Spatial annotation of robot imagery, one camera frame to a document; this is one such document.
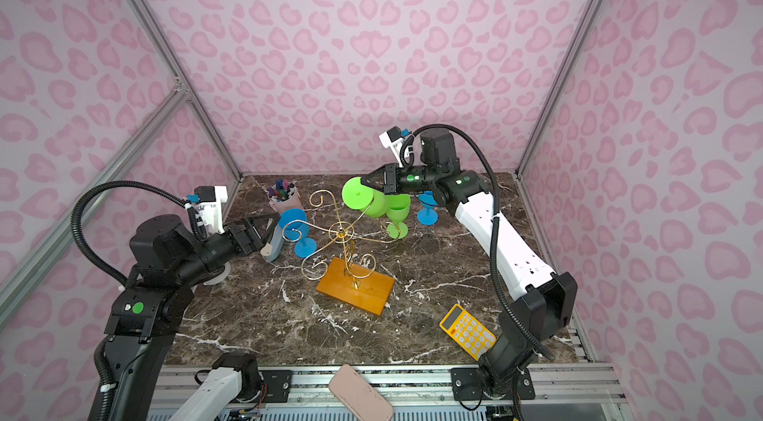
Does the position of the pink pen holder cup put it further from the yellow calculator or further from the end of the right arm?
the yellow calculator

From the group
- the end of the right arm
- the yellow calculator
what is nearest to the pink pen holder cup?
the end of the right arm

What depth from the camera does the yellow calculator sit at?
798 mm
